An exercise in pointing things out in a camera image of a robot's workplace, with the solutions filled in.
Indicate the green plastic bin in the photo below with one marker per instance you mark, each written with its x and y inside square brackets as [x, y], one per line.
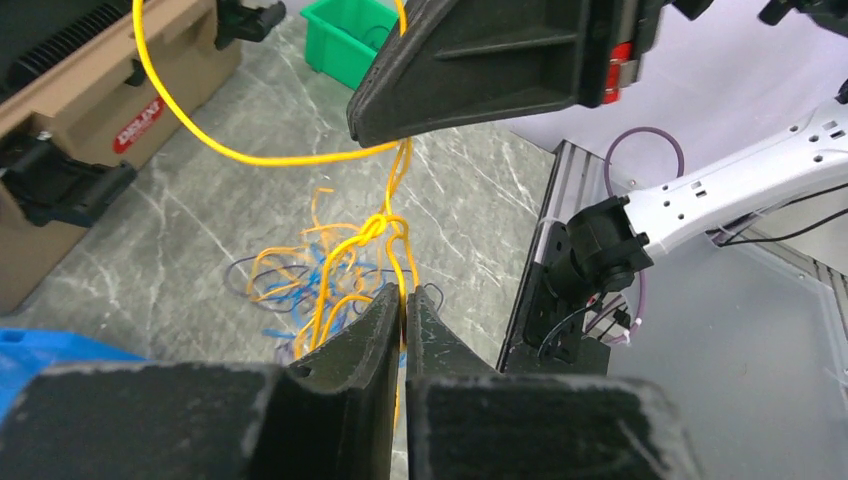
[344, 36]

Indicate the tan open toolbox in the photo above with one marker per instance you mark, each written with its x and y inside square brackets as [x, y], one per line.
[74, 139]

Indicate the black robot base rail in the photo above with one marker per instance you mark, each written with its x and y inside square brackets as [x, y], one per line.
[579, 248]

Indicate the blue plastic bin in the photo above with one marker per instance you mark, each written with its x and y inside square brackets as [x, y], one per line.
[26, 352]

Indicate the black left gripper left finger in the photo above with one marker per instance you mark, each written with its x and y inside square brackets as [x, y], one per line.
[328, 415]

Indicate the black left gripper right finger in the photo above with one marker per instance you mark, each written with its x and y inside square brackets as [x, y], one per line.
[465, 420]

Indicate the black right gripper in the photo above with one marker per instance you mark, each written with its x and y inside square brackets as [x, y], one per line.
[467, 62]

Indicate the black tray in toolbox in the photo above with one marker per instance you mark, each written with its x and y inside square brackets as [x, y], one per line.
[38, 35]

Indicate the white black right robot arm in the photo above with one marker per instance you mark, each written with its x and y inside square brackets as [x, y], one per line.
[810, 152]

